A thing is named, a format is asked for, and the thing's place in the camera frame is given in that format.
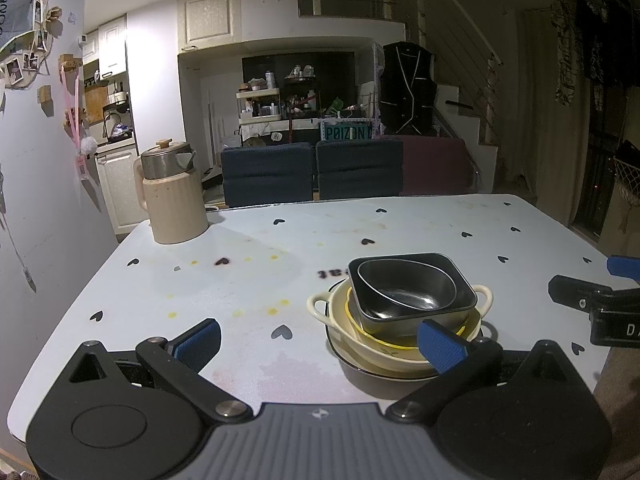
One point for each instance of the white kitchen base cabinet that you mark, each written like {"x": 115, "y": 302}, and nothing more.
{"x": 120, "y": 190}

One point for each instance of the floral scalloped bowl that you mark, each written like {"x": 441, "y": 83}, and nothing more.
{"x": 367, "y": 337}

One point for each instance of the staircase railing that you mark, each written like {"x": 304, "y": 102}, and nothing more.
{"x": 450, "y": 35}

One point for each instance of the dark blue chair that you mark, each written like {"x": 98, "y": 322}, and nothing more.
{"x": 267, "y": 175}
{"x": 357, "y": 167}

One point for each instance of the maroon chair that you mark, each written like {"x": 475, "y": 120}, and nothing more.
{"x": 435, "y": 165}

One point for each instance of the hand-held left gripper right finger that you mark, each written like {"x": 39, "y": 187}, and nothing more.
{"x": 440, "y": 345}

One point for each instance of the pink ribbon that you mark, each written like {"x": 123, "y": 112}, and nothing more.
{"x": 75, "y": 110}

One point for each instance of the steel rectangular container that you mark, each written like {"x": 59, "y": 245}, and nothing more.
{"x": 465, "y": 285}
{"x": 400, "y": 324}

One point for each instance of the white wall cabinet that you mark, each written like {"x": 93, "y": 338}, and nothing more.
{"x": 207, "y": 17}

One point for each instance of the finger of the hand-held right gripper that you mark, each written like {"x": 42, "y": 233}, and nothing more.
{"x": 625, "y": 267}
{"x": 575, "y": 291}

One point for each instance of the black vest garment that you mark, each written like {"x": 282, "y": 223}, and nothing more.
{"x": 407, "y": 90}

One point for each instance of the dark patterned curtain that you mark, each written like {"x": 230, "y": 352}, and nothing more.
{"x": 595, "y": 50}

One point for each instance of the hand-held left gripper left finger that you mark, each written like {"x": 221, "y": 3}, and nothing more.
{"x": 200, "y": 342}

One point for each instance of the white storage rack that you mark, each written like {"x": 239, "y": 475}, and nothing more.
{"x": 257, "y": 105}

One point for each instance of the teal sign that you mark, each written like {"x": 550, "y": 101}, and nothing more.
{"x": 345, "y": 133}

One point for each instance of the wall photo decoration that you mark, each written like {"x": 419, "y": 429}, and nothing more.
{"x": 22, "y": 45}

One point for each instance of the white square leaf-print bowl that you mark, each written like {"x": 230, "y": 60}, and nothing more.
{"x": 360, "y": 367}

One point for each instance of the round steel bowl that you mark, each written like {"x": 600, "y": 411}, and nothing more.
{"x": 407, "y": 285}

